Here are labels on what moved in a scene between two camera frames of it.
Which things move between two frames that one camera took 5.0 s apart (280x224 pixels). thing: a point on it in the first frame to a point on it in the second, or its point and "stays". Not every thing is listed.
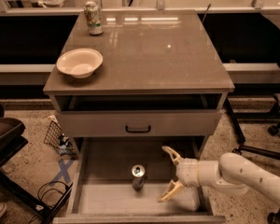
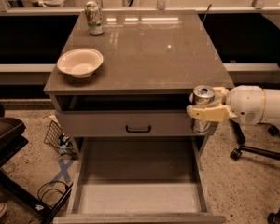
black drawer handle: x=138 y=131 stays
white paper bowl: x=79 y=63 stays
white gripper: x=188 y=171 to x=245 y=104
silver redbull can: x=138 y=172 to x=202 y=95
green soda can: x=94 y=18 stays
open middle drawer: x=102 y=183 stays
